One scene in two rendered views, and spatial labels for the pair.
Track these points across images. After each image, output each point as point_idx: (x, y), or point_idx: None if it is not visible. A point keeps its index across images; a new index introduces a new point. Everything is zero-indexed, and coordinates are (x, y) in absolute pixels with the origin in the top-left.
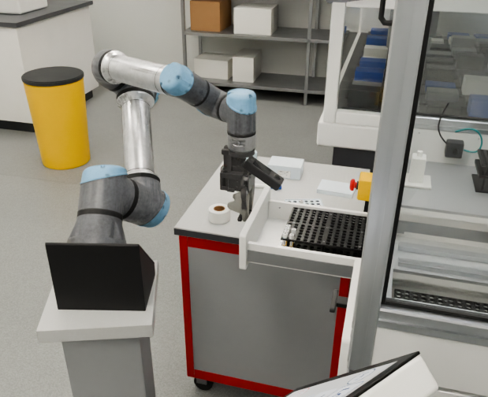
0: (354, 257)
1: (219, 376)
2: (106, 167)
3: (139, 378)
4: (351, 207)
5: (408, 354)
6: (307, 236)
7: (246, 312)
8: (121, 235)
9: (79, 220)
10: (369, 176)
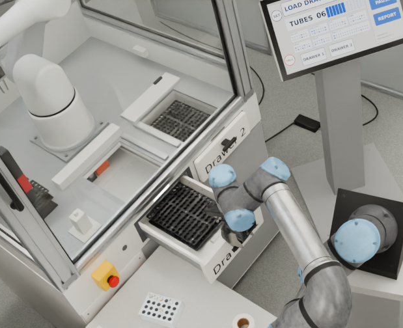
0: (190, 179)
1: None
2: (353, 221)
3: None
4: (113, 311)
5: (262, 4)
6: (207, 205)
7: None
8: (349, 218)
9: (383, 220)
10: (100, 268)
